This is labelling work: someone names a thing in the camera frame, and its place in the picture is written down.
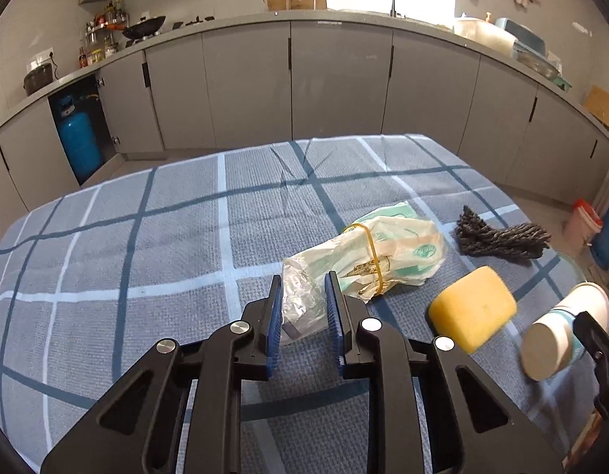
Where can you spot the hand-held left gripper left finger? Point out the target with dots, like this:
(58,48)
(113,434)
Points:
(274,326)

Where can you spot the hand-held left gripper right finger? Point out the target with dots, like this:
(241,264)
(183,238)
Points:
(333,326)

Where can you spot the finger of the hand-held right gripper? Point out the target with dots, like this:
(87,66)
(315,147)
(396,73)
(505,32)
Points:
(605,355)

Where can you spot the clear plastic packaging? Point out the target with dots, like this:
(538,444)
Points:
(302,296)

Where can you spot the white paper cup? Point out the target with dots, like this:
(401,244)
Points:
(546,350)

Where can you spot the yellow rubber band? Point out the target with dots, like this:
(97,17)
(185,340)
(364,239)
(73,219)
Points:
(371,247)

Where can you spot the blue plastic container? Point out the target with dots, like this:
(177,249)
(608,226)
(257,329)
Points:
(608,242)

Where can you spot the white green plastic bag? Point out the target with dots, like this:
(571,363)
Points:
(413,242)

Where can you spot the pink plastic bucket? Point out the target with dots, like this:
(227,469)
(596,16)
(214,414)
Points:
(581,227)

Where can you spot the blue checked tablecloth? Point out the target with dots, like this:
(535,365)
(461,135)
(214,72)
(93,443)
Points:
(161,256)

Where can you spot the yellow sponge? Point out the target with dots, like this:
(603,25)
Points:
(472,306)

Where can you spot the grey kitchen cabinets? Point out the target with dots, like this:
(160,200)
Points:
(250,84)

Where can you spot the brown cardboard sheet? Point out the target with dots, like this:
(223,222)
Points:
(600,103)

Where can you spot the blue gas cylinder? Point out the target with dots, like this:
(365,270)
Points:
(77,143)

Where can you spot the small green plastic basin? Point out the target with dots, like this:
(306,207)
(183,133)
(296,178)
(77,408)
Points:
(561,81)

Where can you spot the grey kitchen countertop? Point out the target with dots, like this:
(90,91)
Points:
(265,16)

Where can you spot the black gas stove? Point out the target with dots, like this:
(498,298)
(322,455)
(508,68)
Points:
(193,20)

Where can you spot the black wok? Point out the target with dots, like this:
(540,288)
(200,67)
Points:
(146,27)

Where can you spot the white plastic tub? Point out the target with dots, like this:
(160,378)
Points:
(482,32)

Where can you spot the blue dish rack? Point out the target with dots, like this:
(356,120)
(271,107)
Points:
(524,34)

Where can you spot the metal spice rack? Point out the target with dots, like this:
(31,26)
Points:
(104,34)

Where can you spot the black cooking pot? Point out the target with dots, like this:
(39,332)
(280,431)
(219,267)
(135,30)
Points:
(37,79)

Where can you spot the white wall socket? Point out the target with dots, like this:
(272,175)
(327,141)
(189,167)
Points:
(40,59)
(580,27)

